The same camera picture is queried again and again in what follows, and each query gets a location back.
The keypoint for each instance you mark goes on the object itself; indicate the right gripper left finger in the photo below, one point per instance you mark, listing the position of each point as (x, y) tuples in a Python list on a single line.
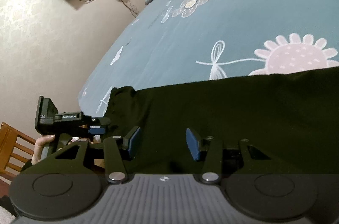
[(116, 150)]

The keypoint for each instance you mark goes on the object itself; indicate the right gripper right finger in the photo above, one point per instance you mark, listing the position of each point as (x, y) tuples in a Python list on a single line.
[(209, 152)]

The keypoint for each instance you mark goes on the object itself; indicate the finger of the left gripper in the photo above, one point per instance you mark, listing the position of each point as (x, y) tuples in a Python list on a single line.
[(100, 121), (97, 130)]

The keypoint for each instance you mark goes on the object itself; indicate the black drawstring pants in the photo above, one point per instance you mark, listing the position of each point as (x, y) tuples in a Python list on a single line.
[(294, 117)]

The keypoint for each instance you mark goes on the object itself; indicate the person left hand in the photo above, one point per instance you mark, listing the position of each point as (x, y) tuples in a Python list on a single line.
[(39, 145)]

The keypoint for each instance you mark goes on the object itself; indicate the wooden chair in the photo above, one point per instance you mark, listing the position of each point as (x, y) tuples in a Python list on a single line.
[(16, 150)]

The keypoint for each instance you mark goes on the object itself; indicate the teal patterned bed sheet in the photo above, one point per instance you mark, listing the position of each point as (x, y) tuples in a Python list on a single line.
[(182, 41)]

